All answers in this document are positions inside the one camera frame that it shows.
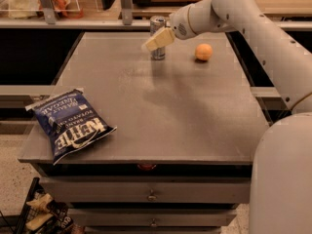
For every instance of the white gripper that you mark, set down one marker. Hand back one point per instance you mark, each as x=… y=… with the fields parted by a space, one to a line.
x=178 y=23

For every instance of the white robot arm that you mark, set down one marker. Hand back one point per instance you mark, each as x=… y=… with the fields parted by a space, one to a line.
x=281 y=187

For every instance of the blue kettle chip bag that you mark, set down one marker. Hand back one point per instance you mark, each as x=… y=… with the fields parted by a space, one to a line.
x=70 y=122

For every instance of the orange fruit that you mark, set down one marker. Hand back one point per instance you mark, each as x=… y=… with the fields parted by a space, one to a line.
x=203 y=52

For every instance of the grey drawer cabinet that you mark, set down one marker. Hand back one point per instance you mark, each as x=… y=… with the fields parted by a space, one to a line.
x=185 y=129

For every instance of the clear plastic bin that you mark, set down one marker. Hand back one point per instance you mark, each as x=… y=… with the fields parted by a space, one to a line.
x=25 y=9

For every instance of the upper drawer knob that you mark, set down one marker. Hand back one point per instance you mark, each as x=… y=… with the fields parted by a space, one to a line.
x=151 y=197

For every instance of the drawer knob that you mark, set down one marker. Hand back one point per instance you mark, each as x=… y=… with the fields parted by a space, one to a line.
x=153 y=223
x=151 y=197

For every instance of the lower drawer knob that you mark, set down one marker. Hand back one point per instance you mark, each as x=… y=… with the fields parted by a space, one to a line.
x=153 y=223

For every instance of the grey shelf rail frame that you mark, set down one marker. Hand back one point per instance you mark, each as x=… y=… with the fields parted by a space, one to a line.
x=112 y=18

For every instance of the black wire basket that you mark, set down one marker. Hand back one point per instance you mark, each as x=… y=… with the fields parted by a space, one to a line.
x=40 y=214

